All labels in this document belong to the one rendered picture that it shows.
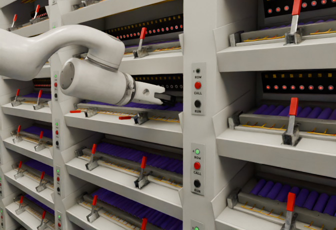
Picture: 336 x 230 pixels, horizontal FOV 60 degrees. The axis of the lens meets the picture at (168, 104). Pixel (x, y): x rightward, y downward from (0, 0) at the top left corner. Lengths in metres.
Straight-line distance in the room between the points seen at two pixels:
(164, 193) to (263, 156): 0.33
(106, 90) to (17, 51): 0.19
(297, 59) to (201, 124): 0.25
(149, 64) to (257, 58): 0.31
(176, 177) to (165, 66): 0.32
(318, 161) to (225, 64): 0.26
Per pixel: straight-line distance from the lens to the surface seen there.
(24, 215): 1.79
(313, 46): 0.58
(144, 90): 0.74
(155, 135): 0.80
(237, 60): 0.64
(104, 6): 0.99
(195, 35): 0.70
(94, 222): 1.16
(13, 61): 0.63
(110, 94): 0.68
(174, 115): 0.80
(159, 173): 0.90
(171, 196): 0.83
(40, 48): 0.63
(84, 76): 0.64
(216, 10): 0.68
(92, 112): 1.07
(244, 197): 0.74
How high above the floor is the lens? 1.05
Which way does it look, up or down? 4 degrees down
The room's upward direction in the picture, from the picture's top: straight up
